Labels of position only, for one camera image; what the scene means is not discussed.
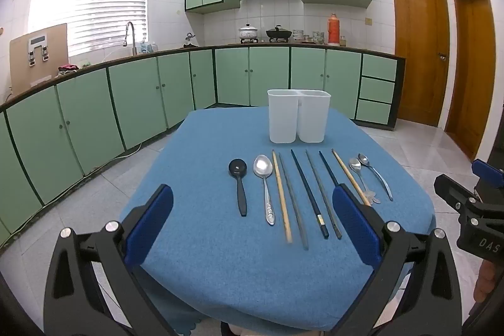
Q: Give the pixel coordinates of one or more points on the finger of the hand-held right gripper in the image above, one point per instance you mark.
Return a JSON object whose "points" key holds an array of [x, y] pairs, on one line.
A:
{"points": [[488, 170], [453, 190]]}

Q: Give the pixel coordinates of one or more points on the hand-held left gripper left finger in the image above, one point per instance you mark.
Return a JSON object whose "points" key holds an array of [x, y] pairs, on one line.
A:
{"points": [[151, 225]]}

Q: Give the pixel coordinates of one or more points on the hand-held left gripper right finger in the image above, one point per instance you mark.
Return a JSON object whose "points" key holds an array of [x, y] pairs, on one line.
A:
{"points": [[354, 225]]}

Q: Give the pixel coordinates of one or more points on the grey metal chopstick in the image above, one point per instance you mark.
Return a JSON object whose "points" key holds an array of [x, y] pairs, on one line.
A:
{"points": [[321, 188], [293, 202]]}

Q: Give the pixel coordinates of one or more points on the light wooden chopstick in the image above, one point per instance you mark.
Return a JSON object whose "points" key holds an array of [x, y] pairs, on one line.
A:
{"points": [[281, 194], [346, 170]]}

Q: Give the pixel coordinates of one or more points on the black chopstick with gold band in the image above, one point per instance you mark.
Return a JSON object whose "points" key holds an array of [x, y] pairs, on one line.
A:
{"points": [[307, 186]]}

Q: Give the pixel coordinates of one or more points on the plain black chopstick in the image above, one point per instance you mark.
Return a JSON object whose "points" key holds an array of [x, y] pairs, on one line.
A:
{"points": [[327, 166]]}

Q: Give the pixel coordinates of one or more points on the small plain silver spoon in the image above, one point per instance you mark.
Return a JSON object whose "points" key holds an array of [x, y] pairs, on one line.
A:
{"points": [[364, 159]]}

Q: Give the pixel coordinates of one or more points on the black plastic spoon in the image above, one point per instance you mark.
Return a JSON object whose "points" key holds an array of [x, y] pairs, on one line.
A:
{"points": [[238, 166]]}

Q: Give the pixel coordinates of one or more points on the large silver spoon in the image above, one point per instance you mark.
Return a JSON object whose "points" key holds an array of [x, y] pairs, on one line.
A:
{"points": [[262, 165]]}

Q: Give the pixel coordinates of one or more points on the white two-compartment utensil holder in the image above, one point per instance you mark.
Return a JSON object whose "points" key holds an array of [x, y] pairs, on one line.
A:
{"points": [[297, 115]]}

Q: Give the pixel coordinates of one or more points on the person's right hand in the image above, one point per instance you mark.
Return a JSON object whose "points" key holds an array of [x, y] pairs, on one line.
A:
{"points": [[484, 281]]}

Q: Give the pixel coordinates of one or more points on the blue tablecloth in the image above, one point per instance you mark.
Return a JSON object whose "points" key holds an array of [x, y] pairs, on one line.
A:
{"points": [[220, 249]]}

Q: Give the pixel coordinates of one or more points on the plain wooden door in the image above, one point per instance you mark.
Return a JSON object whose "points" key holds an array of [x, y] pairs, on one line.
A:
{"points": [[470, 64]]}

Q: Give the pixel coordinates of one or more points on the green drawer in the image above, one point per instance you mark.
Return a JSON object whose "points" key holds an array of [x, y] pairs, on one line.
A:
{"points": [[377, 90], [373, 111], [378, 67]]}

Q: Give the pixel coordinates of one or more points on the row of green base cabinets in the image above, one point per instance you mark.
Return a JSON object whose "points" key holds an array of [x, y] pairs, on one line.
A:
{"points": [[134, 96]]}

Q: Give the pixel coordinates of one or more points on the pile of dish cloths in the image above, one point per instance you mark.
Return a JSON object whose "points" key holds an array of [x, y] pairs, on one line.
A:
{"points": [[67, 68]]}

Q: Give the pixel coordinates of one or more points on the bottles beside sink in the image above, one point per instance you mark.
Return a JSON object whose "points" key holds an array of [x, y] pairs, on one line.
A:
{"points": [[149, 47]]}

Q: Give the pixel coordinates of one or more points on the small metal kettle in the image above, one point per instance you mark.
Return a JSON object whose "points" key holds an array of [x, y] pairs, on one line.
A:
{"points": [[189, 40]]}

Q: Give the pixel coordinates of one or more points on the patterned bowl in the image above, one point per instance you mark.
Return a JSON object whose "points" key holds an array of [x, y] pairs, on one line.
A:
{"points": [[318, 37]]}

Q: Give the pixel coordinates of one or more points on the orange thermos flask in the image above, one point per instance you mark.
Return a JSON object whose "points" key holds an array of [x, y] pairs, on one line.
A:
{"points": [[334, 31]]}

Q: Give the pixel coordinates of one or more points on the silver kitchen faucet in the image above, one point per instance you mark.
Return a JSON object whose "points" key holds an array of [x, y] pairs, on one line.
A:
{"points": [[132, 29]]}

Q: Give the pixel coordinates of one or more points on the stack of bowls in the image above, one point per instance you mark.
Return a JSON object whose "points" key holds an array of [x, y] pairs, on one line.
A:
{"points": [[298, 36]]}

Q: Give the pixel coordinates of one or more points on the brown cardboard box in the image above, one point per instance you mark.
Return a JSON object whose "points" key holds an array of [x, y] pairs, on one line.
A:
{"points": [[23, 64]]}

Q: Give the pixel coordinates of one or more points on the black wok with lid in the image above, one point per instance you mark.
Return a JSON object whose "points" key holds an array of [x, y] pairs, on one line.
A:
{"points": [[278, 33]]}

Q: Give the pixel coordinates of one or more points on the white cooking pot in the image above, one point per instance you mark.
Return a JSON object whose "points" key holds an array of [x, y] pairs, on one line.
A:
{"points": [[248, 33]]}

